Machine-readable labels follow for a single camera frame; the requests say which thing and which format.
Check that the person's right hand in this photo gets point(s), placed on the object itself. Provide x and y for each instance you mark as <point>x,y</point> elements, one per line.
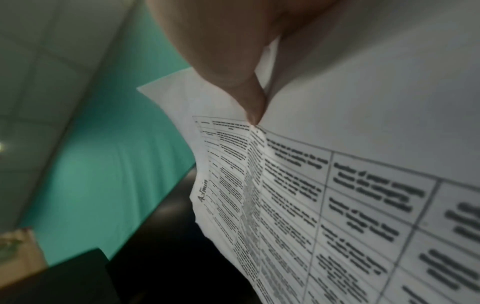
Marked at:
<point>225,38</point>

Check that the stack of white printed papers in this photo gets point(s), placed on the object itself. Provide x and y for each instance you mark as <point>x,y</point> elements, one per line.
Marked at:
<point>375,118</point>

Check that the brown cardboard box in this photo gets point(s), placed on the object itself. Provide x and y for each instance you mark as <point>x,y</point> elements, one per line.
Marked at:
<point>18,252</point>

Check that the large black monitor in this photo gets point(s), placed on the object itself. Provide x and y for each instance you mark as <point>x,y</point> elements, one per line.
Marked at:
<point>180,252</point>

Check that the black computer tower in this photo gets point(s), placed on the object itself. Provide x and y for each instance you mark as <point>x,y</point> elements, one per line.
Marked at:
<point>56,282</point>

